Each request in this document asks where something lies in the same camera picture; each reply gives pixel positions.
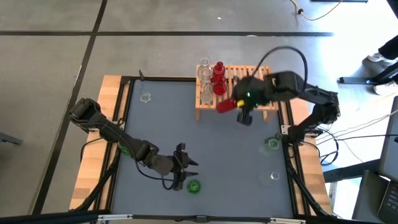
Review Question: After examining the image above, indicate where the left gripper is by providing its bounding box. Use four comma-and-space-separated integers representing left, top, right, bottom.
151, 142, 200, 192

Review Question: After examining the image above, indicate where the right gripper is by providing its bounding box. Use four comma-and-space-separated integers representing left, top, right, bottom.
232, 76, 264, 126

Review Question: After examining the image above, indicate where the red ribbed cylinder vase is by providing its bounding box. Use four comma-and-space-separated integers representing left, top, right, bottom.
215, 98, 238, 114

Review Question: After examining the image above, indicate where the squat green ribbed glass vase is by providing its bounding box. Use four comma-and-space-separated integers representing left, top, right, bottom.
186, 179, 202, 195

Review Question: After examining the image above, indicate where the red round glass vase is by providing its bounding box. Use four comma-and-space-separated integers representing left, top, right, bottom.
213, 76, 228, 96

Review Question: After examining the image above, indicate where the clear swirl-ribbed glass vase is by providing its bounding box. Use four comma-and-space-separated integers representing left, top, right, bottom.
200, 83, 215, 106

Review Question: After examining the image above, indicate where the red glass bottle vase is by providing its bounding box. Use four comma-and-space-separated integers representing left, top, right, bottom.
211, 61, 226, 82

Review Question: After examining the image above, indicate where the clear diamond-cut glass vase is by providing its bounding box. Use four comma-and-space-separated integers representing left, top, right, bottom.
198, 68, 213, 85

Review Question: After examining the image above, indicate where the slim green glass vase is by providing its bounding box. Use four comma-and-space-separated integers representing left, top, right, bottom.
264, 133, 284, 153

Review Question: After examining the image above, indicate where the tall clear smooth glass vase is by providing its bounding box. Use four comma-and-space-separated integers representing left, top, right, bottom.
198, 57, 212, 74

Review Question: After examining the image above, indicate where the wooden slatted shelf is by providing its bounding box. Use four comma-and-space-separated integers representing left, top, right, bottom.
195, 64, 280, 123

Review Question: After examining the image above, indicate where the wide green glass vase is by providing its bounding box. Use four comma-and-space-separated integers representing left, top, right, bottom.
118, 142, 133, 157

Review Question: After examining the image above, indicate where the light wooden table board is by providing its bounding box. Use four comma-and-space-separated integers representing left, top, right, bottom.
279, 79, 332, 215
70, 74, 131, 212

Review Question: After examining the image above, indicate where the black desk leg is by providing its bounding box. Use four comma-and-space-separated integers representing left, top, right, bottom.
338, 60, 398, 85

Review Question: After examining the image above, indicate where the dark desk support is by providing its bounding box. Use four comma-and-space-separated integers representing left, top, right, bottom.
322, 159, 382, 184

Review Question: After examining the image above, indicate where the person's foot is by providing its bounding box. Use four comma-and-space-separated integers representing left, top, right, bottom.
366, 52, 388, 65
373, 79, 398, 96

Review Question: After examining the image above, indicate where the grey upright panel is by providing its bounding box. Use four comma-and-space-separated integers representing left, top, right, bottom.
377, 95, 398, 184

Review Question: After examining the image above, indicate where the grey desk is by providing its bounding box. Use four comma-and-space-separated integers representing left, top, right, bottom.
351, 169, 398, 224

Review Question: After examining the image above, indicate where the person's leg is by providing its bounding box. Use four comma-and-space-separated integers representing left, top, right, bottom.
377, 34, 398, 60

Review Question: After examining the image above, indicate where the black keyboard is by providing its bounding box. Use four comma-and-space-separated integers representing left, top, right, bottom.
377, 182, 398, 223

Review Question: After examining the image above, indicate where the grey furniture foot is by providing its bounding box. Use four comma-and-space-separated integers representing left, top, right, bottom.
0, 132, 23, 146

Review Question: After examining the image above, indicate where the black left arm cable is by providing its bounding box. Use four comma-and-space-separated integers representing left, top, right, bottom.
135, 160, 177, 191

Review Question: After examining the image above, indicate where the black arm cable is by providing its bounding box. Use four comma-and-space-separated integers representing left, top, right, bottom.
135, 160, 177, 191
251, 45, 309, 94

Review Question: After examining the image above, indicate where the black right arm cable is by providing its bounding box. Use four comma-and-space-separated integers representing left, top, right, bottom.
251, 45, 309, 94

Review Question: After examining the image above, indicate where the black aluminium table frame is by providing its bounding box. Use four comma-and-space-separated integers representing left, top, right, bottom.
110, 75, 301, 220

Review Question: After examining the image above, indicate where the silver frame bracket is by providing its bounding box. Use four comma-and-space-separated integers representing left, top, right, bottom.
269, 217, 307, 224
98, 213, 134, 222

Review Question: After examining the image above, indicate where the black diagonal frame strut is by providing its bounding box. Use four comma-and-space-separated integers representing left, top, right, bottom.
285, 161, 313, 217
73, 149, 124, 212
290, 169, 332, 217

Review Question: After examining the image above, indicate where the beige floor cable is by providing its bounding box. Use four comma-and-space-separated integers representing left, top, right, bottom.
289, 0, 345, 22

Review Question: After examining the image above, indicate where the white floor cable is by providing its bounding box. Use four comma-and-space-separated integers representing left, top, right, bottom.
317, 108, 398, 146

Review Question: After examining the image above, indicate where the black floor cable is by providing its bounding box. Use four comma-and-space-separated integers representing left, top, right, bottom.
310, 126, 398, 166

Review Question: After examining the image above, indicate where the black frame bar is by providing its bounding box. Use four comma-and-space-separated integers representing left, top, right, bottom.
0, 210, 111, 224

